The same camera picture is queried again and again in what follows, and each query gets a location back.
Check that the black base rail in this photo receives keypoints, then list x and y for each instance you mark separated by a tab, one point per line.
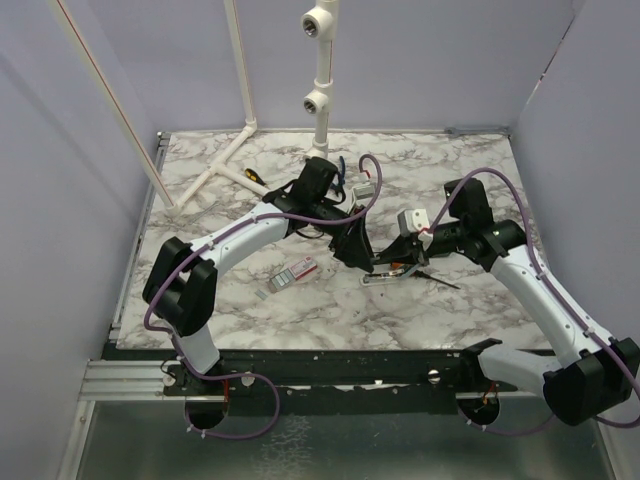
334	382

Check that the aluminium frame rail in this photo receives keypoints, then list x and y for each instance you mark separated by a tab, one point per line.
117	375

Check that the yellow black screwdriver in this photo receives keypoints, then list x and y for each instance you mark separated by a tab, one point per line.
255	177

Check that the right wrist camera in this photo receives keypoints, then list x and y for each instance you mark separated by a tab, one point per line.
415	222

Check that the blue handled pliers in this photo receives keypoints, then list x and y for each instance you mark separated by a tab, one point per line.
337	186

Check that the loose staple strip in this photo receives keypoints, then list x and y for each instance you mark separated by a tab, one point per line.
261	294

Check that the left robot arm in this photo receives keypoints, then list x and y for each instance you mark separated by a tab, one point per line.
182	284

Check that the white pvc pipe frame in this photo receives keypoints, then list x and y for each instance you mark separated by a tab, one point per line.
242	66

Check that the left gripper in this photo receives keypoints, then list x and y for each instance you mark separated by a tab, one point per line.
354	249

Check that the orange handled screwdriver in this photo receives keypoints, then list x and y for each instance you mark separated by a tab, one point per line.
424	275

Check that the red white staple box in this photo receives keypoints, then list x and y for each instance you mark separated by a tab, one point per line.
292	274

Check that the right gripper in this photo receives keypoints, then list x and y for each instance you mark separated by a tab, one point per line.
404	249

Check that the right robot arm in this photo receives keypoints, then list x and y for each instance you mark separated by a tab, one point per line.
590	371

